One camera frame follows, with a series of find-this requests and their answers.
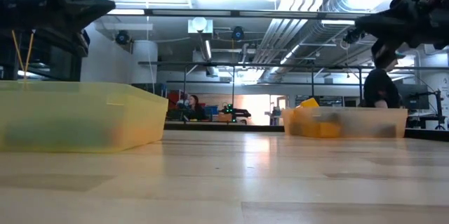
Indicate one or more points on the white cylindrical column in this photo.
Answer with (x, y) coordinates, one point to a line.
(145, 62)

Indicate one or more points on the yellow translucent plastic bin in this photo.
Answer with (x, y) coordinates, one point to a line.
(147, 111)

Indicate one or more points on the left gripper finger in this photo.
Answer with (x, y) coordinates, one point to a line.
(84, 4)

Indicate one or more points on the black round ceiling camera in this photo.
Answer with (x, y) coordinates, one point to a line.
(238, 33)
(122, 37)

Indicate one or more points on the neighbouring station robot arm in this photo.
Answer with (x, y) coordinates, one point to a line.
(238, 113)

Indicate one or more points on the large blue building block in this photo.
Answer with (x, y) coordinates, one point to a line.
(384, 131)

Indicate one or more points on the orange translucent plastic bin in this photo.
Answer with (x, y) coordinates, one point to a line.
(358, 122)

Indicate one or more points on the white globe lamp box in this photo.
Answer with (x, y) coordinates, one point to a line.
(200, 24)

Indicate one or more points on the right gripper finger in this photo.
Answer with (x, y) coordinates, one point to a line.
(393, 25)

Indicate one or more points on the black computer monitor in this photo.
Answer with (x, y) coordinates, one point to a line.
(417, 97)

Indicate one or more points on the black hanging camera cluster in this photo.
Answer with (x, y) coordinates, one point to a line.
(350, 36)

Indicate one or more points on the neighbouring station black frame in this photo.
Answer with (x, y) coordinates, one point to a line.
(312, 81)

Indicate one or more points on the person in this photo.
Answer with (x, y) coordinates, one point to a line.
(380, 87)
(196, 108)

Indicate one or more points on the red storage bins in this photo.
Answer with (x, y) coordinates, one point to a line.
(173, 97)

